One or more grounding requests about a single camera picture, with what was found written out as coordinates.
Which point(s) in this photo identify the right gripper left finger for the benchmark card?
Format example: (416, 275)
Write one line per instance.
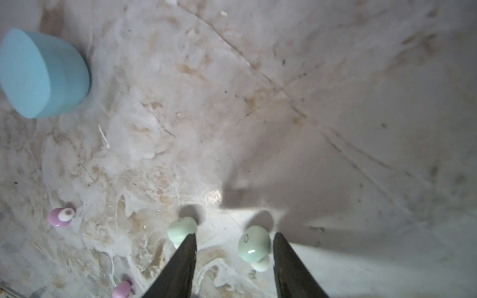
(176, 279)

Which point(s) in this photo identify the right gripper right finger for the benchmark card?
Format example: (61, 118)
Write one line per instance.
(292, 278)

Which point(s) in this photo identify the mint green earbud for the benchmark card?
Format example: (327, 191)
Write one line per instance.
(179, 229)
(254, 248)

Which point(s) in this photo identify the blue charging case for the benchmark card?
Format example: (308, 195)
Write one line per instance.
(42, 75)

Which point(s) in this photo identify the pink earbud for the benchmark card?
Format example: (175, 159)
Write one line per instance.
(61, 217)
(122, 290)

